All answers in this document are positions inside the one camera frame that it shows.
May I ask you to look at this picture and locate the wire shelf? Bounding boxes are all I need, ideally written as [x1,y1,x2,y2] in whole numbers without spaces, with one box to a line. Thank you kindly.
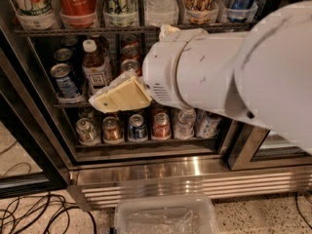
[14,22,254,37]
[54,102,91,108]

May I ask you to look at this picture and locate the fridge glass door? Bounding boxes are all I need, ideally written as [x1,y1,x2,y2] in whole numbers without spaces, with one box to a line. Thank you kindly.
[0,50,67,199]
[224,0,312,171]

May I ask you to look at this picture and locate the middle wire shelf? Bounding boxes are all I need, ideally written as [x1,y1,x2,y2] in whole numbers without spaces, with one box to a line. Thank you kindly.
[54,102,91,108]

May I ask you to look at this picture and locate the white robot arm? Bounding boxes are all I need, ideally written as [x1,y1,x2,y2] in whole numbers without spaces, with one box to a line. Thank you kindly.
[90,0,312,153]

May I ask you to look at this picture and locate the black floor cables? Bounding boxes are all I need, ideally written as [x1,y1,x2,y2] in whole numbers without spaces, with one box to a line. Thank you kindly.
[0,192,98,234]

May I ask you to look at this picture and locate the left fridge glass door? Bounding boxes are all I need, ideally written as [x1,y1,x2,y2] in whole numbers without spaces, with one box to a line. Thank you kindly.
[0,50,67,199]

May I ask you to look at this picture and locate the top wire shelf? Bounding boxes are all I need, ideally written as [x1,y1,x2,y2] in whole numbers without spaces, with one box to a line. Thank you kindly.
[14,22,254,37]

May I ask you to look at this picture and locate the green can bottom shelf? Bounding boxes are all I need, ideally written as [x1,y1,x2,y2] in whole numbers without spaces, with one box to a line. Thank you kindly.
[76,118,98,142]

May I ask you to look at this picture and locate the brown iced tea bottle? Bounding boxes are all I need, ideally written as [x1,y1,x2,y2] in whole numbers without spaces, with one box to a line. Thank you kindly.
[82,39,113,95]

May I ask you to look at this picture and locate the blue Pepsi can bottom shelf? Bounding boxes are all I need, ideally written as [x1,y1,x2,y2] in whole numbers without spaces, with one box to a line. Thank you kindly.
[129,114,147,139]

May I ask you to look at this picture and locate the right fridge glass door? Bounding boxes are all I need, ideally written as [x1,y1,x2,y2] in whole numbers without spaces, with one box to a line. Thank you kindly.
[224,0,312,171]

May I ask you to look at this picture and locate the water bottle bottom shelf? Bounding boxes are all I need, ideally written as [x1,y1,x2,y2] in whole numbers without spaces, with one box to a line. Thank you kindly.
[175,109,196,139]

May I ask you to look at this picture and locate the stainless fridge base grille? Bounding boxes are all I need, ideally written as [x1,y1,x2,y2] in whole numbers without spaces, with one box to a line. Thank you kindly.
[67,156,312,211]

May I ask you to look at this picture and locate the red Coca-Cola can middle shelf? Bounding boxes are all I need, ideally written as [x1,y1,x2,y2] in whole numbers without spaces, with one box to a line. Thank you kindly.
[120,59,142,76]

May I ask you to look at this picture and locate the gold can bottom shelf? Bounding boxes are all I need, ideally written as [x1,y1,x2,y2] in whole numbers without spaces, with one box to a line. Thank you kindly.
[102,116,122,140]

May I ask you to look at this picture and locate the tea bottle bottom shelf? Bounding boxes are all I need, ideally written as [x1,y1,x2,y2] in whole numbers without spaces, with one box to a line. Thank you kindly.
[196,110,221,138]

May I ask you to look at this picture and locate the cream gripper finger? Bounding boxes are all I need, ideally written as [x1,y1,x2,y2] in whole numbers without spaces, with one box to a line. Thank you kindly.
[89,69,152,113]
[159,24,179,41]

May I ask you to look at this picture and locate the blue pepsi can shelf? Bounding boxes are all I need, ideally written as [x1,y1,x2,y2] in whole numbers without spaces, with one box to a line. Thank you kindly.
[50,63,81,98]
[129,114,147,139]

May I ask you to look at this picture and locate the blue Pepsi can middle shelf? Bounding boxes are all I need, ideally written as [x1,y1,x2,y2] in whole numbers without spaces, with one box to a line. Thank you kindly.
[50,63,81,98]

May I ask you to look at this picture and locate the clear plastic bin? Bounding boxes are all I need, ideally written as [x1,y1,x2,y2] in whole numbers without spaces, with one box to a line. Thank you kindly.
[114,194,219,234]

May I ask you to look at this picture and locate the red can bottom shelf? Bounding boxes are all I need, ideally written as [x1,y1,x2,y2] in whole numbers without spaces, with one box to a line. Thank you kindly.
[153,113,171,137]

